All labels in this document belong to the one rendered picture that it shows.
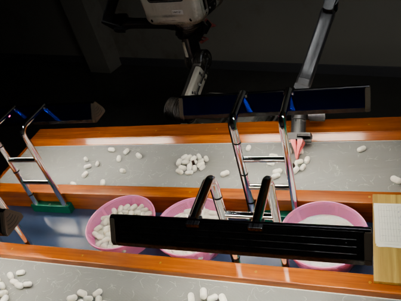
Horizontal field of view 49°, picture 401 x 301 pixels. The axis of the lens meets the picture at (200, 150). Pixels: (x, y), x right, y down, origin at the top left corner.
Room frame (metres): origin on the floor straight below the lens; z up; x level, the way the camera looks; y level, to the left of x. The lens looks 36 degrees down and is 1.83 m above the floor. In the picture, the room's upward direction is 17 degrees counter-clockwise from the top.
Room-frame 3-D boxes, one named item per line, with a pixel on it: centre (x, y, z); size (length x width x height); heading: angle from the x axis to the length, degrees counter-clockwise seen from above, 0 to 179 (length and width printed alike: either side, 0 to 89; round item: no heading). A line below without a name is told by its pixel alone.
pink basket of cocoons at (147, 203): (1.20, 0.36, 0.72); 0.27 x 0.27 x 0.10
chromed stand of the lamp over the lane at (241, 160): (1.14, -0.22, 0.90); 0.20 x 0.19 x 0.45; 63
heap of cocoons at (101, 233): (1.20, 0.36, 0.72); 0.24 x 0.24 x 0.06
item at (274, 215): (0.78, -0.04, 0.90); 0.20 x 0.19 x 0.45; 63
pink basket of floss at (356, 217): (0.88, -0.29, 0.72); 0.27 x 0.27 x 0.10
